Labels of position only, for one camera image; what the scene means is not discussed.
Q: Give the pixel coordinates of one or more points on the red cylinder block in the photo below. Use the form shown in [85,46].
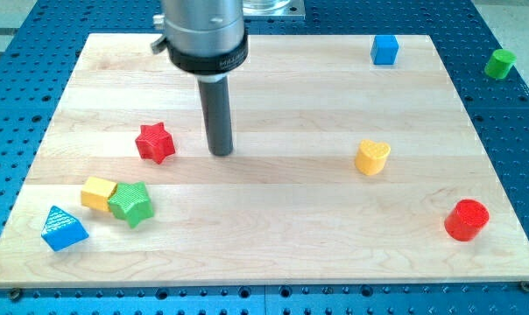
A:
[466,220]

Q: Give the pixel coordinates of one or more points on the red star block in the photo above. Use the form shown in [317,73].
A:
[155,143]

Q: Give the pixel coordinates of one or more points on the yellow cube block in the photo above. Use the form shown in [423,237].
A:
[96,192]

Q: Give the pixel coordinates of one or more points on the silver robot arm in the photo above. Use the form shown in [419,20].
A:
[202,37]

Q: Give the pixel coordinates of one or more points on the blue triangle block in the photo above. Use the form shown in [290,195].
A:
[62,229]

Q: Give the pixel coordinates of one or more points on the light wooden board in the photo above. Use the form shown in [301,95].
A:
[288,205]

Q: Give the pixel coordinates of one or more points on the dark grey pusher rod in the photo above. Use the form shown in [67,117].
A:
[214,94]

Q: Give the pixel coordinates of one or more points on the yellow heart block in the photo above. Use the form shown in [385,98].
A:
[371,157]

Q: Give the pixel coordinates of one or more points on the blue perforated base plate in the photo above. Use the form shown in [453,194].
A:
[36,67]

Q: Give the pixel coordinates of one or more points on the green cylinder block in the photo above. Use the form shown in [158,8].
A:
[500,64]

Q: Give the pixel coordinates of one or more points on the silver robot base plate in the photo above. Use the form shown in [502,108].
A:
[274,9]

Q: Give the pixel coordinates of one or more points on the blue cube block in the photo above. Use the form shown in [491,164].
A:
[384,50]

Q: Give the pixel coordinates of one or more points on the green star block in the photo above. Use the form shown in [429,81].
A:
[131,203]

